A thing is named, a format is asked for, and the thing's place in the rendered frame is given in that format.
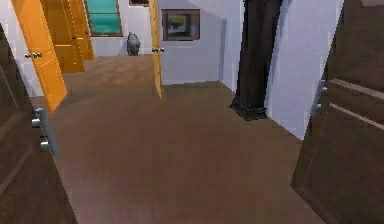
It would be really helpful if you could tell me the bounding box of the orange room door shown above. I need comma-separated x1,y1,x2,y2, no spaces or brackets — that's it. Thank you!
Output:
148,0,166,100
40,0,86,74
69,0,95,62
11,0,68,113

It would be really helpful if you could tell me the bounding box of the brown framed wall picture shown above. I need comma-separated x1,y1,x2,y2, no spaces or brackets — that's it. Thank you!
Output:
161,8,201,42

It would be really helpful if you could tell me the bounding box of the dark brown room door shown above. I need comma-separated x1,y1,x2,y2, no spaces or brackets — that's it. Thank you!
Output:
290,0,384,224
0,23,79,224

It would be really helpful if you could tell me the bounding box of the tall black column cabinet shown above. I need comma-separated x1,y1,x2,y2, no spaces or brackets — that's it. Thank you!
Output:
229,0,284,121

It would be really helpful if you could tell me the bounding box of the teal window with brown frame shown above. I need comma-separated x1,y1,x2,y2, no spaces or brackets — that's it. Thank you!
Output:
83,0,124,38

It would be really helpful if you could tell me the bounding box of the silver bar door handle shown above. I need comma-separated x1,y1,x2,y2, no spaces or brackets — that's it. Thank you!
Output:
310,79,329,116
31,107,60,158

